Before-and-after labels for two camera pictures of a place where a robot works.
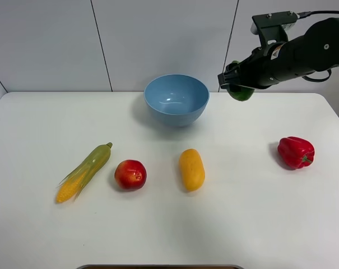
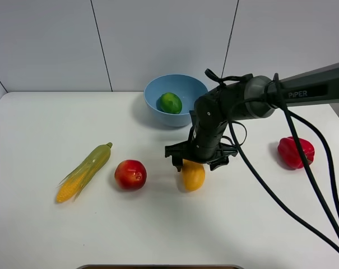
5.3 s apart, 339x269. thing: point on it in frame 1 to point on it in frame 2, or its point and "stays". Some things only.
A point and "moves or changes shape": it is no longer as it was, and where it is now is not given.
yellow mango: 192,169 stays
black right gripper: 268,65 to 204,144
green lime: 246,92 moves or changes shape
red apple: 130,175 stays
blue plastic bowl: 176,100 stays
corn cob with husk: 84,171 stays
